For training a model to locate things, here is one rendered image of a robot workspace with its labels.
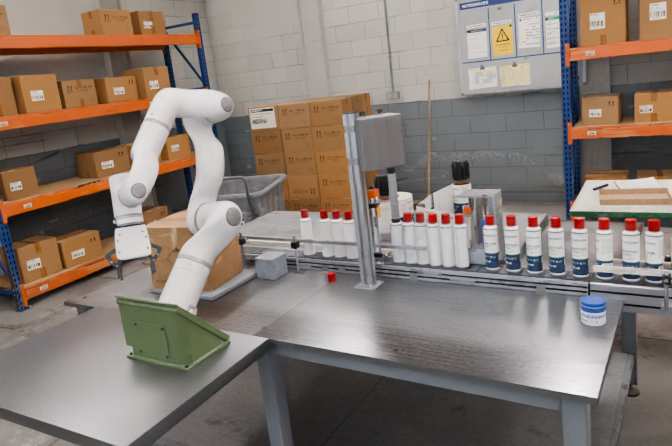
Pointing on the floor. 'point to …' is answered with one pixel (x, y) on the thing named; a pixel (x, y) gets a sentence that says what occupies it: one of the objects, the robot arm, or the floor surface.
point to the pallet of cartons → (308, 149)
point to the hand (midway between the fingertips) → (137, 274)
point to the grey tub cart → (254, 194)
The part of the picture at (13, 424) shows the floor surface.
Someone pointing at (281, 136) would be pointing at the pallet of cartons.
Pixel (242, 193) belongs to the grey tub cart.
